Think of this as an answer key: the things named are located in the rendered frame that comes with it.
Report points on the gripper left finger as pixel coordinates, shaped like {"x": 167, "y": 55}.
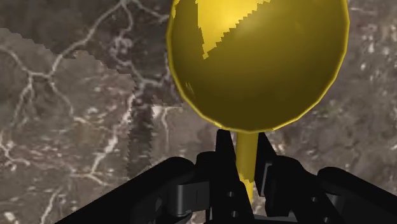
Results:
{"x": 214, "y": 173}

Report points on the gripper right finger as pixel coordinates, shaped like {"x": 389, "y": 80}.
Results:
{"x": 285, "y": 183}

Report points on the yellow spoon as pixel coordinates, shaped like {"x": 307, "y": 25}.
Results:
{"x": 254, "y": 68}

